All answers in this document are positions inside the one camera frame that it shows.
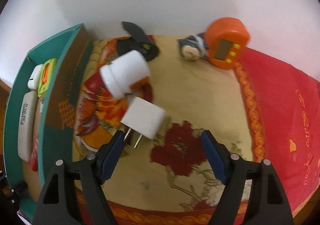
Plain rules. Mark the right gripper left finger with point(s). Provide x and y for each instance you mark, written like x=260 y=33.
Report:
x=58 y=203

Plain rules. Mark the white usb wall charger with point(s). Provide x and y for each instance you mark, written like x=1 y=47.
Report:
x=143 y=117

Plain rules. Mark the white pill bottle orange label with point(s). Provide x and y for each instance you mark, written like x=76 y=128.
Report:
x=126 y=74

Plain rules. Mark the orange timer with cat figure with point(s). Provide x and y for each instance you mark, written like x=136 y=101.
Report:
x=222 y=44

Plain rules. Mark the black folding phone stand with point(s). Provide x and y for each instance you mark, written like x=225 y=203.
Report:
x=138 y=40

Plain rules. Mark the red lighter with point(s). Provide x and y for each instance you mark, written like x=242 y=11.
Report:
x=33 y=160

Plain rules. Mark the red floral bed blanket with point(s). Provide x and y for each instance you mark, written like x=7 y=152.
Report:
x=264 y=108

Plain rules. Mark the teal cardboard tray box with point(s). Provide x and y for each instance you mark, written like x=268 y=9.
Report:
x=54 y=113

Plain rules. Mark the grey white power bank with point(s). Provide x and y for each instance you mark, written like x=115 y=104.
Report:
x=25 y=125

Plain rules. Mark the small printed card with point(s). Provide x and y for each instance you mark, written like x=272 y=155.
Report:
x=42 y=100

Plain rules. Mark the wooden bedside shelf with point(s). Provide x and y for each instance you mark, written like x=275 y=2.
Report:
x=4 y=94

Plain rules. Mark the white earbuds case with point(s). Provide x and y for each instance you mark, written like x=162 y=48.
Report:
x=34 y=79

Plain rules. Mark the green orange utility knife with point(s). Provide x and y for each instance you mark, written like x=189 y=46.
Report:
x=46 y=76

